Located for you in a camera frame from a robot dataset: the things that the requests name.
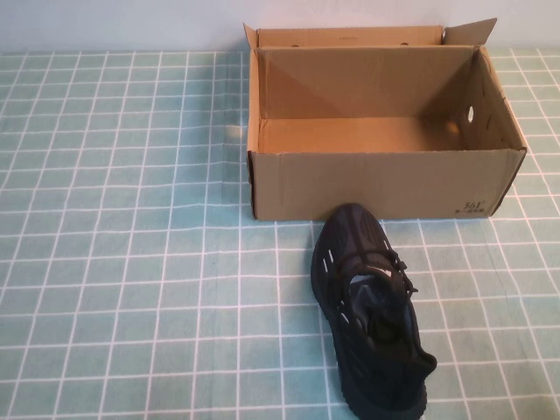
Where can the green white checked tablecloth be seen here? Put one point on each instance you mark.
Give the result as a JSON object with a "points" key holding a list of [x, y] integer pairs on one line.
{"points": [[131, 262]]}

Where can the brown cardboard shoe box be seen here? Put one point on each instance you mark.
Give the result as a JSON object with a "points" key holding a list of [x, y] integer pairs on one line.
{"points": [[376, 184]]}

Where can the black knit sneaker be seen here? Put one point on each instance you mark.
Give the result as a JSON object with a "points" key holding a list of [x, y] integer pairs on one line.
{"points": [[350, 245]]}

